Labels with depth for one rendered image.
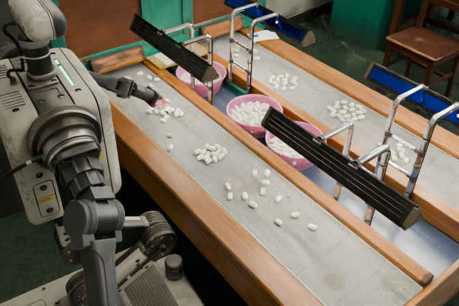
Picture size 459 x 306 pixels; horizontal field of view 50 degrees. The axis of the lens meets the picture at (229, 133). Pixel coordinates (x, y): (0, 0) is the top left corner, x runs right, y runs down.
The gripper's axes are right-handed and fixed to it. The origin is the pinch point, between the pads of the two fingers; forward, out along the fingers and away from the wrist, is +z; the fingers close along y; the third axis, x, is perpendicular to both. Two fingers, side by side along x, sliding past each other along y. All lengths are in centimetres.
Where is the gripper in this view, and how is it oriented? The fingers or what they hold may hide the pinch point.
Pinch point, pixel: (163, 102)
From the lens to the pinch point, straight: 229.0
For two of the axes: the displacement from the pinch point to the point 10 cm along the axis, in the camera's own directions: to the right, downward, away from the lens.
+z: 5.9, 2.5, 7.7
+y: -6.1, -4.8, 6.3
